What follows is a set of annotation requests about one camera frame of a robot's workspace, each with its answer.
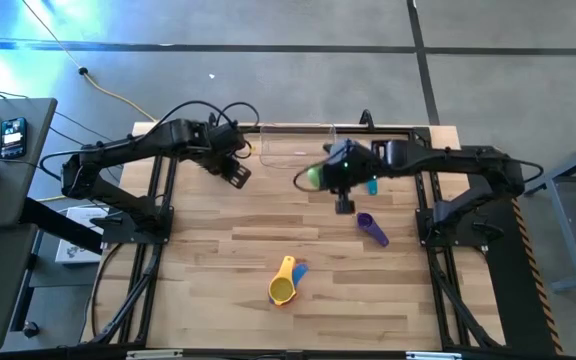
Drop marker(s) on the black hazard-striped mat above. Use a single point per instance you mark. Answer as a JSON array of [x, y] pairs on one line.
[[508, 280]]

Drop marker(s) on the silver frame bracket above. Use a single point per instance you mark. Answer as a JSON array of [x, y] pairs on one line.
[[153, 355], [433, 356]]

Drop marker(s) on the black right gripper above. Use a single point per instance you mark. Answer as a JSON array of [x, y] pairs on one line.
[[348, 170]]

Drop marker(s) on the black metal table frame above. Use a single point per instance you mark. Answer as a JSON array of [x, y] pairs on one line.
[[140, 300]]

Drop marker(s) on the clear plastic basket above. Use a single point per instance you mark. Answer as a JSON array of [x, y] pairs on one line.
[[293, 150]]

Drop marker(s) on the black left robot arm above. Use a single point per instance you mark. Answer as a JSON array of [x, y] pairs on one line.
[[133, 145]]

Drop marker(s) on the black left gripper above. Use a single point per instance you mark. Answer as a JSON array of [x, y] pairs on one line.
[[220, 145]]

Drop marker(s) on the purple measuring cup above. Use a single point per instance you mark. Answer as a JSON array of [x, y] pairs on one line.
[[365, 221]]

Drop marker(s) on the green measuring cup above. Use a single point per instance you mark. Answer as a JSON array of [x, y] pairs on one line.
[[313, 177]]

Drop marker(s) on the blue measuring cup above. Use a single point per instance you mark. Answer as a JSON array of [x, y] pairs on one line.
[[300, 274]]

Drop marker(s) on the grey desk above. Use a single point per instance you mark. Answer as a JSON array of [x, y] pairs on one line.
[[28, 190]]

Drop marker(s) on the yellow measuring cup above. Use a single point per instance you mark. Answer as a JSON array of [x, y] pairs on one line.
[[282, 290]]

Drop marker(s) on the black caster wheel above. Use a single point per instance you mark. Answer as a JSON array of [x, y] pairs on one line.
[[30, 328]]

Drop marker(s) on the white power adapter box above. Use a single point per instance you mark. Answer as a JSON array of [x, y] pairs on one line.
[[80, 245]]

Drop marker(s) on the black desk beam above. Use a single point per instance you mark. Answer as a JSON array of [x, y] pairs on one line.
[[58, 225]]

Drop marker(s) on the teal measuring cup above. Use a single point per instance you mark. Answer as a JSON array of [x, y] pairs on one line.
[[372, 187]]

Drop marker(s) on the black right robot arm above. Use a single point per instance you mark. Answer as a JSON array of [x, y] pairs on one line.
[[448, 160]]

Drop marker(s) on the black smartphone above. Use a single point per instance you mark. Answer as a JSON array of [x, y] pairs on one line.
[[13, 138]]

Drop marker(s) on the blue metal table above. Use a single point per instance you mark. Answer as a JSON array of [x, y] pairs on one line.
[[563, 225]]

